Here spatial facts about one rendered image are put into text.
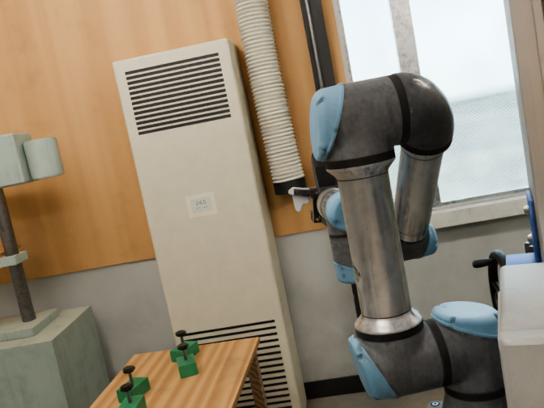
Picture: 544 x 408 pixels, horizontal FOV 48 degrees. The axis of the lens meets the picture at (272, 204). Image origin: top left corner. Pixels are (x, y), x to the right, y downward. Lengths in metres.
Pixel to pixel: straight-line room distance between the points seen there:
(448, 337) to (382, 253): 0.19
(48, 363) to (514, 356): 2.46
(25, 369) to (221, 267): 0.93
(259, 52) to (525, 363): 2.40
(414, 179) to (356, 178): 0.18
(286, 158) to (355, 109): 1.83
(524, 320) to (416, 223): 0.71
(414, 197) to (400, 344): 0.29
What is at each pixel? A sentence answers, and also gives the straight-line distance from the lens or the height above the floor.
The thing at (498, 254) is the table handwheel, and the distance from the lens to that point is 1.79.
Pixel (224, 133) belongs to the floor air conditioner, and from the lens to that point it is 2.70.
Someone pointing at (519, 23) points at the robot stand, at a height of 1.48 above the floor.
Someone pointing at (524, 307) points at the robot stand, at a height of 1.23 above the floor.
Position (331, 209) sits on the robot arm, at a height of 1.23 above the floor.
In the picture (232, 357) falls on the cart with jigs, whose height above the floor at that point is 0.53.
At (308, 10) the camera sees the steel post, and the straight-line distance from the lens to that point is 2.89.
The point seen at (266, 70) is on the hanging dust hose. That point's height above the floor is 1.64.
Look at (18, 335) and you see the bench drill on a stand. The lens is 2.96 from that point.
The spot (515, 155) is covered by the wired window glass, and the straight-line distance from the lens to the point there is 3.17.
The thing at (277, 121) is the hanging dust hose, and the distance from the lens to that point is 2.78.
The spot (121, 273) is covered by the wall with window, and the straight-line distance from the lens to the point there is 3.25.
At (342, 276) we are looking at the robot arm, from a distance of 1.31.
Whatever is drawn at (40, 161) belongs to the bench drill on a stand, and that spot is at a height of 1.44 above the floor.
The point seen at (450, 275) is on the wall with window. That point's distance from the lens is 3.13.
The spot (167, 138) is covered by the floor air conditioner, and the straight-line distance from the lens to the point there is 2.76.
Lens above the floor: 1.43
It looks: 8 degrees down
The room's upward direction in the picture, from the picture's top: 11 degrees counter-clockwise
